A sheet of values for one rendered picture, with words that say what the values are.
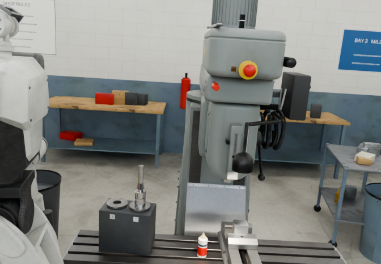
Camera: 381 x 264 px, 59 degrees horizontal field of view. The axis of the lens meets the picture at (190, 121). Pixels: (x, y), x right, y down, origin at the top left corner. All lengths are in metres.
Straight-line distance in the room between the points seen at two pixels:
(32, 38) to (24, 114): 5.21
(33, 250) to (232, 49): 0.82
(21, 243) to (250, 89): 0.85
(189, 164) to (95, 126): 4.19
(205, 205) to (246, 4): 1.02
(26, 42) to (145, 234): 4.96
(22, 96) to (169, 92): 4.80
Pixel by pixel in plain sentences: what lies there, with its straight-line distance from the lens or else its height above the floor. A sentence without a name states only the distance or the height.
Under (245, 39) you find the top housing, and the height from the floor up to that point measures 1.85.
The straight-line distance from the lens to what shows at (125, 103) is 5.17.
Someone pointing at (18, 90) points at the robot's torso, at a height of 1.70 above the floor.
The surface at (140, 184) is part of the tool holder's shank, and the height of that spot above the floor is 1.24.
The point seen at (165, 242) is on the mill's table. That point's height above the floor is 0.95.
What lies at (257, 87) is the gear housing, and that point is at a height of 1.69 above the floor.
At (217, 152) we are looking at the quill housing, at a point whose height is 1.43.
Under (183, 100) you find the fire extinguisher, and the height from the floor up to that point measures 0.94.
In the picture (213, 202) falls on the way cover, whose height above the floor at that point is 1.02.
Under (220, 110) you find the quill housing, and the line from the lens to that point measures 1.27.
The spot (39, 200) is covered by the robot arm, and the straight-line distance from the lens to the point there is 1.34.
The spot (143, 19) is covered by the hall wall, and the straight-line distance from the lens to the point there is 5.58.
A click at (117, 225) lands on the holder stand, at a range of 1.51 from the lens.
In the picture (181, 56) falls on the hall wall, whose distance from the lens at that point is 5.53.
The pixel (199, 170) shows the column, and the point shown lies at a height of 1.18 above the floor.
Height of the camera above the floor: 1.83
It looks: 13 degrees down
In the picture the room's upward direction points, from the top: 4 degrees clockwise
